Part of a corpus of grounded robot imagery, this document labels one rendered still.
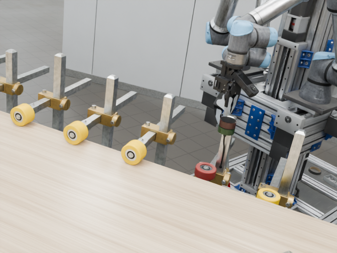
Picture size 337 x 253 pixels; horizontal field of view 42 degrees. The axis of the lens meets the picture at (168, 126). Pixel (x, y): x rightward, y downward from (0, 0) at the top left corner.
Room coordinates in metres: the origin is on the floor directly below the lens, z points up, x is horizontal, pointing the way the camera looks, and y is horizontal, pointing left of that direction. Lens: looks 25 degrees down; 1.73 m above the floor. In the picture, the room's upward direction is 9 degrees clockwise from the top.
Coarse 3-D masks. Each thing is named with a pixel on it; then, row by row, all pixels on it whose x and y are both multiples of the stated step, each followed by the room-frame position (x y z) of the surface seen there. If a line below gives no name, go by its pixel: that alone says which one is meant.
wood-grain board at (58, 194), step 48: (0, 144) 1.39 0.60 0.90; (48, 144) 1.45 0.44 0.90; (96, 144) 1.51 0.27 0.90; (0, 192) 1.11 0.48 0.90; (48, 192) 1.15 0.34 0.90; (96, 192) 1.19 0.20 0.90; (144, 192) 1.23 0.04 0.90; (192, 192) 1.28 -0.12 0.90; (240, 192) 1.32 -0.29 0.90; (0, 240) 0.90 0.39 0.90; (48, 240) 0.93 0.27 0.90; (96, 240) 0.96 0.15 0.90; (144, 240) 0.99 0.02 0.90; (192, 240) 1.03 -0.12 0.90; (240, 240) 1.06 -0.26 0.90; (288, 240) 1.10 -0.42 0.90; (336, 240) 1.13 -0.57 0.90
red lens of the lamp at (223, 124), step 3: (219, 123) 1.45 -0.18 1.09; (222, 123) 1.43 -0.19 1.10; (225, 123) 1.43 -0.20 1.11; (228, 123) 1.43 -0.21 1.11; (231, 123) 1.43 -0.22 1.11; (234, 123) 1.43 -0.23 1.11; (222, 126) 1.43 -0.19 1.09; (225, 126) 1.43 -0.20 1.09; (228, 126) 1.43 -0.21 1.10; (231, 126) 1.43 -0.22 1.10; (234, 126) 1.44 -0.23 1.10; (231, 129) 1.43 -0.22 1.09
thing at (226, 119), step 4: (224, 116) 1.48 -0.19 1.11; (224, 120) 1.44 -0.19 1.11; (228, 120) 1.45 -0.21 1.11; (232, 120) 1.45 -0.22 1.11; (224, 136) 1.44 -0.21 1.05; (228, 136) 1.48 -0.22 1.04; (224, 140) 1.45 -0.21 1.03; (224, 144) 1.46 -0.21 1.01; (224, 148) 1.47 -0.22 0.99; (220, 164) 1.48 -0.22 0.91
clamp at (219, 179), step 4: (224, 172) 1.50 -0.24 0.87; (216, 176) 1.48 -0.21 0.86; (220, 176) 1.47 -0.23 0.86; (224, 176) 1.48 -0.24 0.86; (228, 176) 1.48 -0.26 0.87; (212, 180) 1.48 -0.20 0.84; (216, 180) 1.48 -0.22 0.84; (220, 180) 1.47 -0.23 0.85; (224, 180) 1.47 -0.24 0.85; (228, 180) 1.47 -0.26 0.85; (220, 184) 1.47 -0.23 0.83; (224, 184) 1.47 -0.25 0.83; (228, 184) 1.49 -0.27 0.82
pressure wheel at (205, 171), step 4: (200, 164) 1.47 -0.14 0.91; (204, 164) 1.47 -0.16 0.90; (208, 164) 1.48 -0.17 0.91; (196, 168) 1.44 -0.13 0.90; (200, 168) 1.44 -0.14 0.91; (204, 168) 1.44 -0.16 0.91; (208, 168) 1.45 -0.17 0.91; (212, 168) 1.45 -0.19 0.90; (196, 172) 1.43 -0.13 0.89; (200, 172) 1.42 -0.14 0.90; (204, 172) 1.41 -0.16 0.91; (208, 172) 1.42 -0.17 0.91; (212, 172) 1.42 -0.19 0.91; (196, 176) 1.43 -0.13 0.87; (200, 176) 1.41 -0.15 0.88; (204, 176) 1.41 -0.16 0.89; (208, 176) 1.41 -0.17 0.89; (212, 176) 1.42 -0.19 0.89; (208, 180) 1.41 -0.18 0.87
